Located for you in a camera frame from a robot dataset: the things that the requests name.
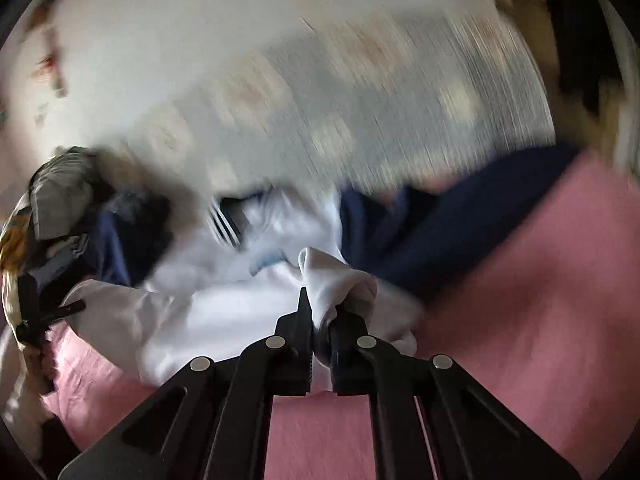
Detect yellow patterned cloth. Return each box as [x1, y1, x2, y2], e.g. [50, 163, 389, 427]
[0, 195, 33, 346]

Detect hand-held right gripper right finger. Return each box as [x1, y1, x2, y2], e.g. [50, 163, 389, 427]
[327, 307, 582, 480]

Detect blue floral quilted bedspread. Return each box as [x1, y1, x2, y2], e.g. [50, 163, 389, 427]
[125, 10, 558, 201]

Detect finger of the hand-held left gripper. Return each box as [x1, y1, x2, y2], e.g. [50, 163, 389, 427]
[44, 300, 87, 322]

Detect dark hanging clothes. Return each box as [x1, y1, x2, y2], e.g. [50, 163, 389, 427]
[542, 0, 628, 113]

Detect pink blanket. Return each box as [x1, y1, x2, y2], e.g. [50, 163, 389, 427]
[0, 152, 640, 480]

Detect white and navy striped jacket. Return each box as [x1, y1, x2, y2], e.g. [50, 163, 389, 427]
[62, 145, 581, 386]

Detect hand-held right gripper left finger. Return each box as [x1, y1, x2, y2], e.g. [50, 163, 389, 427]
[57, 287, 314, 480]

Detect grey striped cloth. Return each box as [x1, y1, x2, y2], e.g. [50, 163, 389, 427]
[27, 147, 103, 241]

